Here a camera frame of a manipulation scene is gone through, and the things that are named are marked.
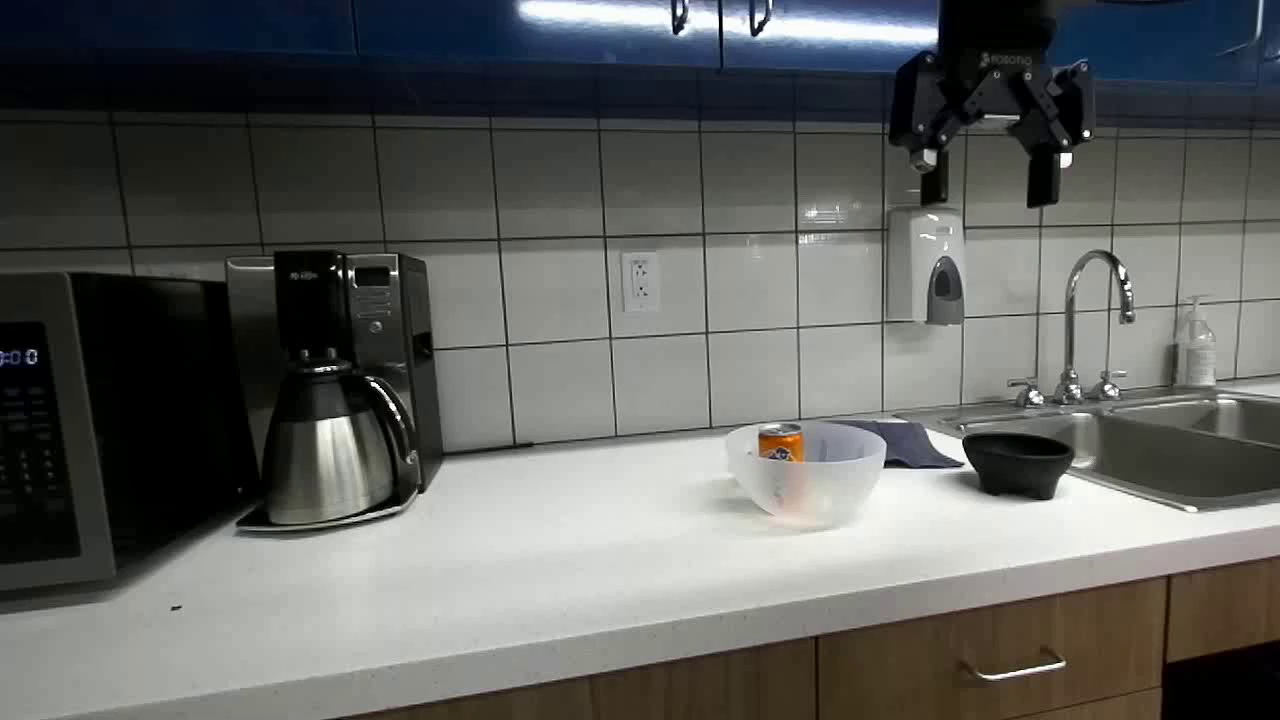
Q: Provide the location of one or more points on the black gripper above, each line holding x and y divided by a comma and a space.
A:
993, 34

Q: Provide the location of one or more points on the orange soda can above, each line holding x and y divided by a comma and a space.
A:
783, 440

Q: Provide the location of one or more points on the small black bowl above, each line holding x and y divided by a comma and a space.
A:
1018, 463

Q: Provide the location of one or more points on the clear plastic bowl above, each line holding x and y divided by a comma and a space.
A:
837, 483

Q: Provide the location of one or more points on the chrome sink faucet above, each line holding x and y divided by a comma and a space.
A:
1073, 335

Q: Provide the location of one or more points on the blue upper cabinet door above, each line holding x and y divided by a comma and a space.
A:
402, 31
825, 34

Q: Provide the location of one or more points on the clear soap bottle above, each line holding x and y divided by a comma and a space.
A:
1195, 350

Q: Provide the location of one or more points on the dark blue cloth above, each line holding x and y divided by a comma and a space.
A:
916, 446

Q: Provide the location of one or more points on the stainless steel double sink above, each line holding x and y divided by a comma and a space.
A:
1174, 446

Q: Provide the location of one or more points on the wooden panel under sink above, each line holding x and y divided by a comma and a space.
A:
1226, 608

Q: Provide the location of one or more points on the wooden drawer front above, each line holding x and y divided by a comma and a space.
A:
667, 693
923, 667

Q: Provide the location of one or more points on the black coffee maker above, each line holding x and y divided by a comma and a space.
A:
381, 321

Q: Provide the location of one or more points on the steel coffee carafe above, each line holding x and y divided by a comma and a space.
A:
326, 455

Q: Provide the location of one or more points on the black steel microwave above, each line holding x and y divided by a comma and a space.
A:
121, 412

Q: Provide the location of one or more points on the white wall soap dispenser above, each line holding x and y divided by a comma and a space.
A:
923, 266

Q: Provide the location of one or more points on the white wall outlet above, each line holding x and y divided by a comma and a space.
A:
640, 287

